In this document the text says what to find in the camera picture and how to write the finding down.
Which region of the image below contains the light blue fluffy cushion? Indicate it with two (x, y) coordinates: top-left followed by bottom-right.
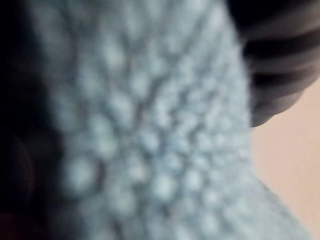
(22, 0), (313, 240)

